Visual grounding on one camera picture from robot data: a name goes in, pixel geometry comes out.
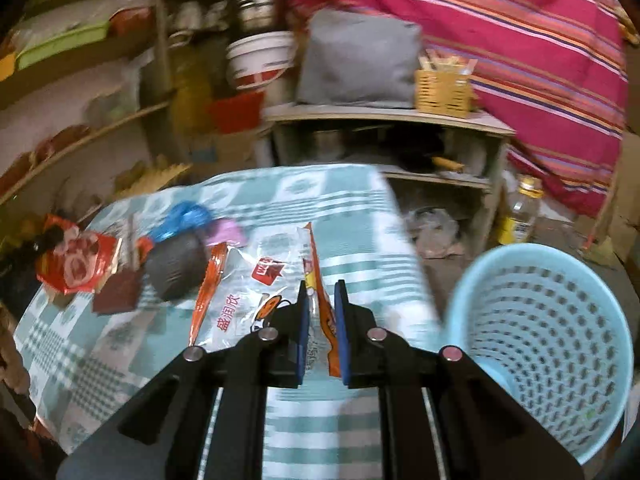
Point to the light blue plastic basket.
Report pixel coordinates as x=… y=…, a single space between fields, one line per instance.
x=550 y=320

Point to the orange-red snack packet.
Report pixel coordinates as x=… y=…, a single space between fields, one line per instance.
x=75 y=265

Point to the wooden wall shelf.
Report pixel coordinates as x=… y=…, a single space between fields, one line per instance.
x=75 y=145

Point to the red striped cloth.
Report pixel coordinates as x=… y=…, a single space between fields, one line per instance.
x=500 y=35

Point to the grey cloth cover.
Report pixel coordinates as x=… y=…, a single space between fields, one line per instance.
x=360 y=60

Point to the green plastic tray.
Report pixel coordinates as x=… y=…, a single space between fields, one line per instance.
x=60 y=45

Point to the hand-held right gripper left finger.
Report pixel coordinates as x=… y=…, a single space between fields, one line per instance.
x=301 y=340

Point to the bundle of chopsticks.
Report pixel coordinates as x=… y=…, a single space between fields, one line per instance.
x=445 y=62

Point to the blue plastic bag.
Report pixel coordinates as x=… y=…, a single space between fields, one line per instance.
x=182 y=217

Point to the clear snack packet orange edges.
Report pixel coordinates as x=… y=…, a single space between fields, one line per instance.
x=250 y=285

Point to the beige wooden stick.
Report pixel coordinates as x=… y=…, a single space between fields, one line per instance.
x=133 y=245

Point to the wooden open cabinet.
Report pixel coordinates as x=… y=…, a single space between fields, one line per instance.
x=380 y=115

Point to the pink wrapper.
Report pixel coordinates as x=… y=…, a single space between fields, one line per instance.
x=227 y=232

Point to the green checkered tablecloth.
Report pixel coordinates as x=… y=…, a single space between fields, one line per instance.
x=325 y=195

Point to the cooking oil bottle yellow label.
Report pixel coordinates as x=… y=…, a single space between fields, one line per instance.
x=522 y=215

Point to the clear plastic bags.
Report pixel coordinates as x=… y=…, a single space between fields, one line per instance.
x=435 y=230

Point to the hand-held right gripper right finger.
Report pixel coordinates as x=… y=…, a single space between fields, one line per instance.
x=341 y=330

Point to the brown square packet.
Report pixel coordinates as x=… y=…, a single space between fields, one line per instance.
x=117 y=292

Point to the white bucket red label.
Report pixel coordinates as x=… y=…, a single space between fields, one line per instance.
x=260 y=60

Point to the bamboo chopstick holder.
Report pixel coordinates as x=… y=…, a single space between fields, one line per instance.
x=442 y=95

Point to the large steel pot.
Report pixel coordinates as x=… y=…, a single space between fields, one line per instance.
x=256 y=10

